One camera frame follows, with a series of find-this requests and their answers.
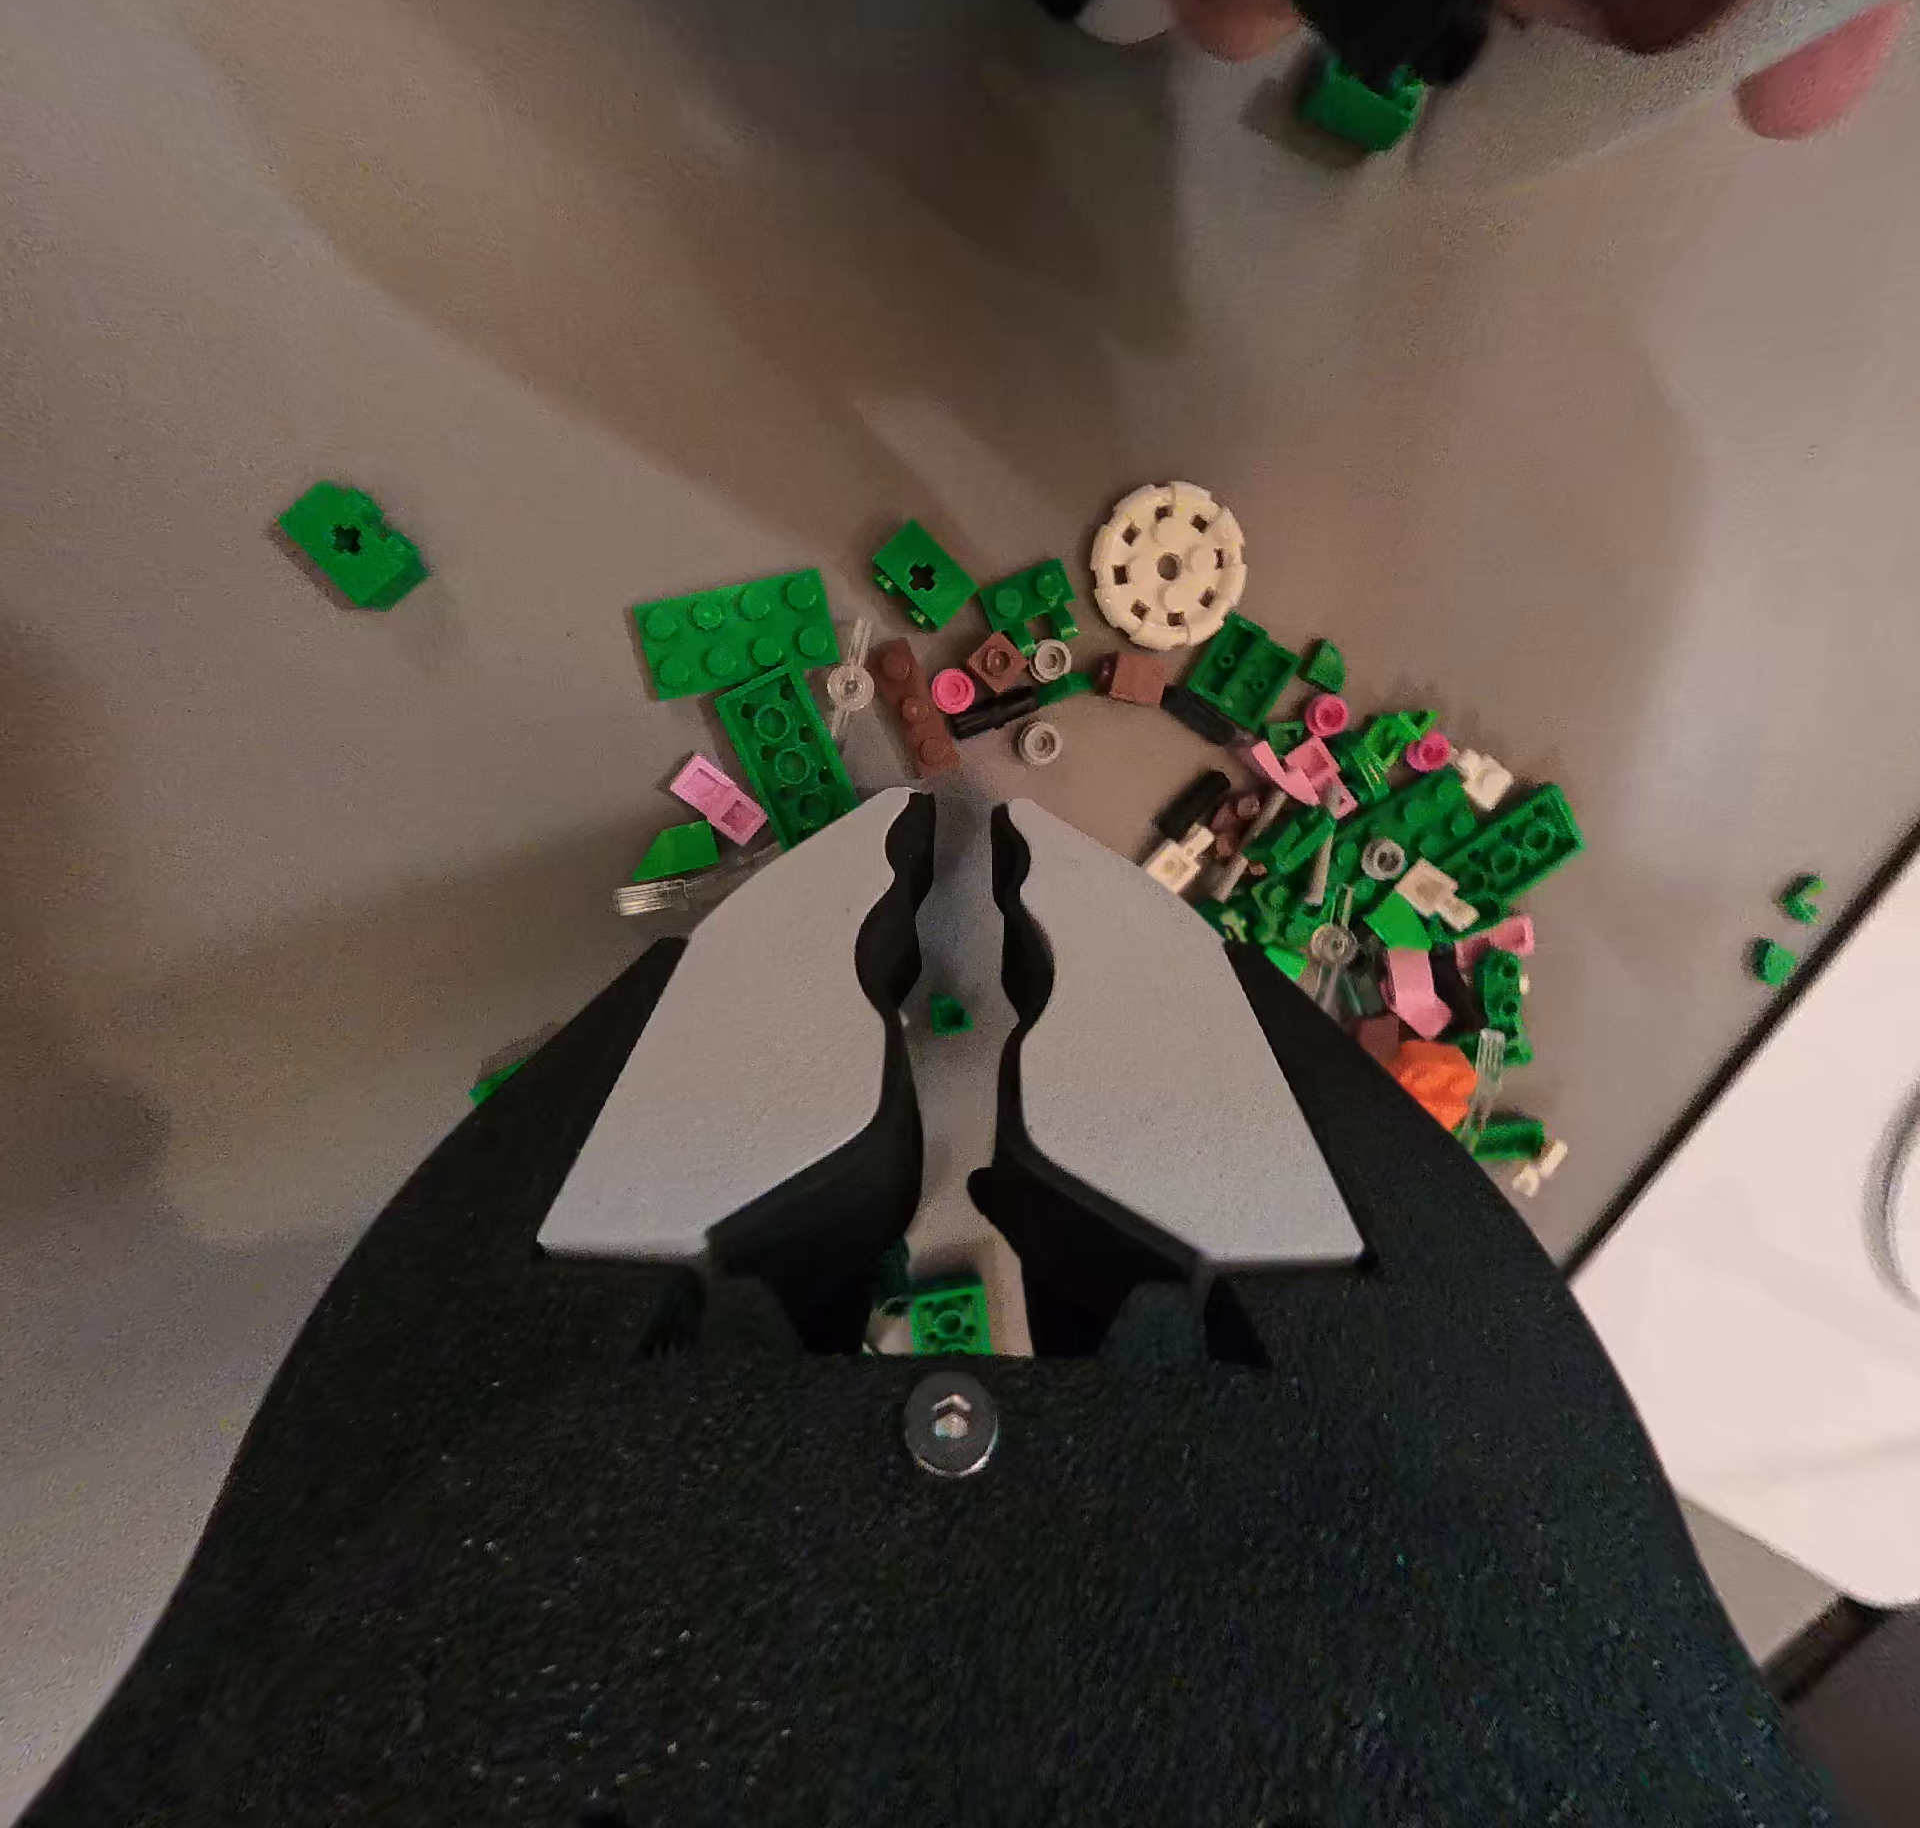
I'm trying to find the green lego brick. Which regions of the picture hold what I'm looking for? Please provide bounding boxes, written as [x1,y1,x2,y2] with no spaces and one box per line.
[1299,51,1431,158]

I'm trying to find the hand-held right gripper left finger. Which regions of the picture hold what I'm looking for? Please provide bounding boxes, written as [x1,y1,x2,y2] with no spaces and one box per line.
[532,787,940,1354]

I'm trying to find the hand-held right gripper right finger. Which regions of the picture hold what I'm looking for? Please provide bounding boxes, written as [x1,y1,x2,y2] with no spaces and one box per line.
[969,796,1370,1356]

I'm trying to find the pile of small lego pieces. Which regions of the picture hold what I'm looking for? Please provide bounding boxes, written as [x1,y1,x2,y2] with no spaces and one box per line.
[274,477,1837,1360]

